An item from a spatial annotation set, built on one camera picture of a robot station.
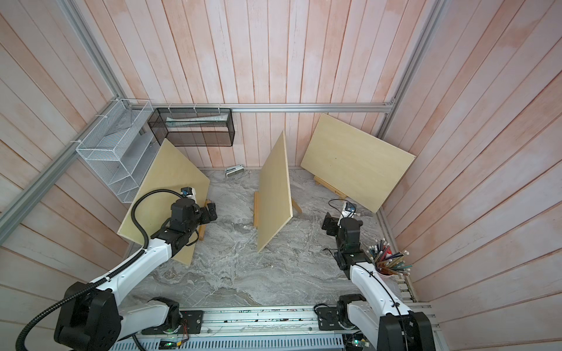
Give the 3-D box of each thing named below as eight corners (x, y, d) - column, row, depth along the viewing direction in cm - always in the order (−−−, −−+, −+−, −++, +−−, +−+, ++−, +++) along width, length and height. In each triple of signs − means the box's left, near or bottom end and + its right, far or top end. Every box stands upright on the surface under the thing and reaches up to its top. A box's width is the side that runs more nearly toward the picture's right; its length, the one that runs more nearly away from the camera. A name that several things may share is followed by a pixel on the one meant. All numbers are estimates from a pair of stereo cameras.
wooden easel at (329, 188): (311, 183, 115) (313, 177, 112) (314, 181, 116) (315, 175, 113) (342, 203, 107) (344, 197, 104) (344, 200, 108) (346, 195, 104)
